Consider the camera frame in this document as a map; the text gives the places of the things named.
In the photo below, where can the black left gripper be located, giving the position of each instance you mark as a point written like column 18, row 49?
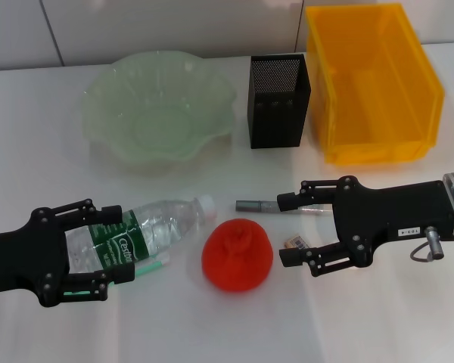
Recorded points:
column 22, row 261

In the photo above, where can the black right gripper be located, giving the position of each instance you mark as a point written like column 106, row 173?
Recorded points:
column 386, row 211

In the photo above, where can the clear water bottle green label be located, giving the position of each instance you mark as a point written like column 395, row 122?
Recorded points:
column 162, row 223

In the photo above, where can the beige eraser with barcode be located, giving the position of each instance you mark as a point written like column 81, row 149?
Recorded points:
column 295, row 242

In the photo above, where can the grey marker pen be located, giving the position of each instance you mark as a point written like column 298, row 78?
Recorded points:
column 251, row 206

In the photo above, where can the black mesh pen holder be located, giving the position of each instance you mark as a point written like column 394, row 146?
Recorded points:
column 276, row 117

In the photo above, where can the green glass fruit bowl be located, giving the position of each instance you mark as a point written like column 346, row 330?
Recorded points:
column 155, row 113

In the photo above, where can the yellow plastic bin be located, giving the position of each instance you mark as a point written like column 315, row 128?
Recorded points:
column 382, row 106

